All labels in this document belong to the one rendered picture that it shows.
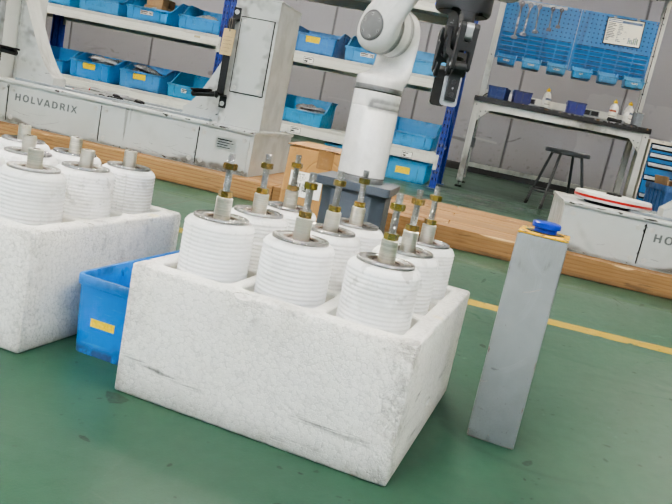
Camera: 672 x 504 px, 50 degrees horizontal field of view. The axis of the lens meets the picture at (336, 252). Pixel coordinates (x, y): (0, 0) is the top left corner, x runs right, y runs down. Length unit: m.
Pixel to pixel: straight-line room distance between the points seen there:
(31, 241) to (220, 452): 0.40
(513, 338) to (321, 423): 0.32
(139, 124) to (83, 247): 2.07
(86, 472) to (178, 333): 0.22
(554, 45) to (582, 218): 4.11
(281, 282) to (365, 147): 0.53
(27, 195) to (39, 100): 2.34
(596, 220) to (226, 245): 2.10
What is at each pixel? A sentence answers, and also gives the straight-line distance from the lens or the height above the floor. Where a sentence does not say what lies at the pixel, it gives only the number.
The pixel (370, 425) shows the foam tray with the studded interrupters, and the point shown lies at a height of 0.07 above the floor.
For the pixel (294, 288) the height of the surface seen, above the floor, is 0.20.
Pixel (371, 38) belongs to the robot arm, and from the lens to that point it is 1.39.
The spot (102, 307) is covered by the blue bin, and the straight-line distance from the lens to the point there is 1.12.
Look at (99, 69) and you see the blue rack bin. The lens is 6.38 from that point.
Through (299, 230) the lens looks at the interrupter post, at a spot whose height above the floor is 0.26.
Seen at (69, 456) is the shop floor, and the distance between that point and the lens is 0.88.
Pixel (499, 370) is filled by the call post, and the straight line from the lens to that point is 1.08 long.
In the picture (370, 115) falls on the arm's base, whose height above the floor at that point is 0.43.
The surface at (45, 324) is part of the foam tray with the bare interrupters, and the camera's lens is 1.16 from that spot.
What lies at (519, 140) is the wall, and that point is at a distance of 9.21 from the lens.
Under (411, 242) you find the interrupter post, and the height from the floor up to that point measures 0.27.
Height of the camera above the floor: 0.43
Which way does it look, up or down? 11 degrees down
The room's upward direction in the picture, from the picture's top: 12 degrees clockwise
